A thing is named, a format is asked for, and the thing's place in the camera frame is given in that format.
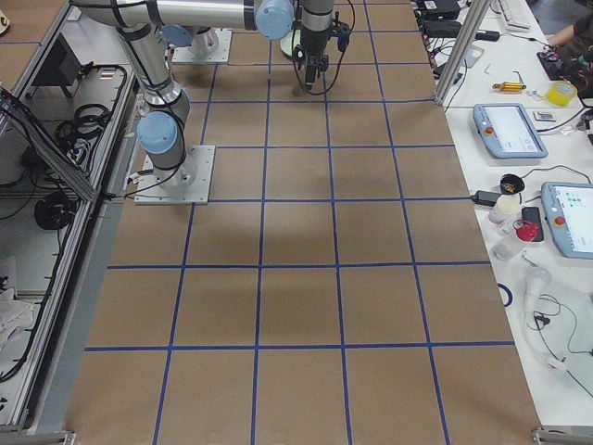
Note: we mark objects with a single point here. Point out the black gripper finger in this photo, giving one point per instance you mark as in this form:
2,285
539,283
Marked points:
311,72

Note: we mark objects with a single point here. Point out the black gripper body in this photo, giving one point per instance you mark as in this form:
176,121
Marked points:
314,45

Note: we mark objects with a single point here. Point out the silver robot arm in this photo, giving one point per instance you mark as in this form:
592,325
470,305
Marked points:
185,36
161,130

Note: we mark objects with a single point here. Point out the pale green plate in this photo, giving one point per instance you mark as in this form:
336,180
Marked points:
288,43

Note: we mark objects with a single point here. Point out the gold cylinder tool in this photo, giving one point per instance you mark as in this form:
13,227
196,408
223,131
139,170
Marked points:
509,87

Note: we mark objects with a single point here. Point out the far teach pendant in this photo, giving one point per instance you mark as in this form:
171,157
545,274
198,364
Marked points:
507,132

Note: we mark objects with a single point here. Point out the teach pendant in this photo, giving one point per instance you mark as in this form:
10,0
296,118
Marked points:
568,211
507,132

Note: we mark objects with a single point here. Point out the black power adapter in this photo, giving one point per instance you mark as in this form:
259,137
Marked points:
485,198

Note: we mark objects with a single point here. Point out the black bowl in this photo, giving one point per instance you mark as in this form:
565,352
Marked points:
511,184

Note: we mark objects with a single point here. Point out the white paper cup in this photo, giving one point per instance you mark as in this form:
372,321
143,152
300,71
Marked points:
505,207

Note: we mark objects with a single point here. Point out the yellow tape roll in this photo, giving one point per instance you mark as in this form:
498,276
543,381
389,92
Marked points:
561,93

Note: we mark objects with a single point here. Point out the black smartphone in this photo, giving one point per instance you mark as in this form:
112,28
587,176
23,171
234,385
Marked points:
532,215

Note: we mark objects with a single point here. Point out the red round object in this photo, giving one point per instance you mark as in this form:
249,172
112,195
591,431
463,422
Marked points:
524,230

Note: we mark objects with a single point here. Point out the near teach pendant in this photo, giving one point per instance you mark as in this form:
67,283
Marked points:
568,211

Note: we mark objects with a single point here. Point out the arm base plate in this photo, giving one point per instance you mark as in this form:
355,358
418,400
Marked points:
220,55
190,184

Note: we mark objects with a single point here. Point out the aluminium frame post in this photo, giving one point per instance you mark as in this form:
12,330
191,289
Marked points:
469,28

